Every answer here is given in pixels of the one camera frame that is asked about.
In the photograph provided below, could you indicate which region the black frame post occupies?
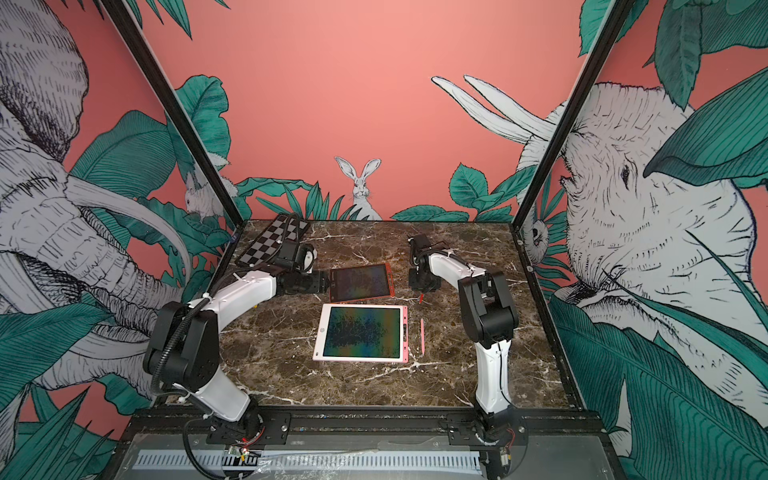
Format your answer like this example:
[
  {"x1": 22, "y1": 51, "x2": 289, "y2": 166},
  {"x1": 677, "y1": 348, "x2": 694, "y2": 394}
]
[
  {"x1": 510, "y1": 0, "x2": 634, "y2": 234},
  {"x1": 100, "y1": 0, "x2": 244, "y2": 227}
]

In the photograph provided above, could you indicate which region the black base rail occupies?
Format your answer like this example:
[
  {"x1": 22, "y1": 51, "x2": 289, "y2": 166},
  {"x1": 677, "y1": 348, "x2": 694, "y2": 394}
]
[{"x1": 120, "y1": 405, "x2": 609, "y2": 446}]

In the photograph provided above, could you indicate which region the pink white writing tablet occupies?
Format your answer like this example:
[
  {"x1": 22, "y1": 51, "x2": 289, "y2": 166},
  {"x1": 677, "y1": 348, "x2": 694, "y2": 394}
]
[{"x1": 312, "y1": 304, "x2": 409, "y2": 364}]

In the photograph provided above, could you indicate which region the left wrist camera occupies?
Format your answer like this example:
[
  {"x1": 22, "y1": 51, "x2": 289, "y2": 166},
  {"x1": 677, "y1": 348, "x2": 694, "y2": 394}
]
[{"x1": 272, "y1": 240, "x2": 317, "y2": 273}]

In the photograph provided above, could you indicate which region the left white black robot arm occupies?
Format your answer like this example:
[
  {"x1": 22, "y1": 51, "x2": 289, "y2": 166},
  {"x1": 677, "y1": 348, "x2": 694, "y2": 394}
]
[{"x1": 143, "y1": 267, "x2": 330, "y2": 423}]

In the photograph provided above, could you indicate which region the black white checkerboard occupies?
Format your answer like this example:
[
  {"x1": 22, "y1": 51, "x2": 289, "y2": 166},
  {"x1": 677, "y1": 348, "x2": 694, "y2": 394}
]
[{"x1": 237, "y1": 213, "x2": 310, "y2": 266}]

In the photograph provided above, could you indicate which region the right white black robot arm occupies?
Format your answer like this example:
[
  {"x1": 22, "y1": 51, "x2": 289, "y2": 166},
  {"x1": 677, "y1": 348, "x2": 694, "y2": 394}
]
[{"x1": 408, "y1": 234, "x2": 519, "y2": 418}]

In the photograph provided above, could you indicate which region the right black frame post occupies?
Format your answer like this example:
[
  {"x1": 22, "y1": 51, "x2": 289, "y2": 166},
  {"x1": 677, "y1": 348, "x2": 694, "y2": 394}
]
[{"x1": 510, "y1": 0, "x2": 634, "y2": 234}]

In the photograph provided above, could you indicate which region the red writing tablet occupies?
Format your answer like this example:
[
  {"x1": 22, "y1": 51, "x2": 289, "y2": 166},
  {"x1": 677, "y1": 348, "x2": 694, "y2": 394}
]
[{"x1": 329, "y1": 263, "x2": 394, "y2": 303}]

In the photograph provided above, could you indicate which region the white slotted cable duct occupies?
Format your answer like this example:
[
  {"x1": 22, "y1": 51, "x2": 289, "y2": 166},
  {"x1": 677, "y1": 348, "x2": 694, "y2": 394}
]
[{"x1": 130, "y1": 449, "x2": 483, "y2": 473}]

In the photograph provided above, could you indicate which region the left black frame post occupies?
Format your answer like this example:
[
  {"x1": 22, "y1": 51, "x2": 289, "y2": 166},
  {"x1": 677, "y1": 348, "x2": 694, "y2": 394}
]
[{"x1": 100, "y1": 0, "x2": 244, "y2": 227}]

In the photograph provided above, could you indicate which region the pink stylus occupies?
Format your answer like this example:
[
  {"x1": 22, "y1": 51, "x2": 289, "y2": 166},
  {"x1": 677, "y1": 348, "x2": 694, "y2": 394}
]
[{"x1": 419, "y1": 318, "x2": 426, "y2": 355}]

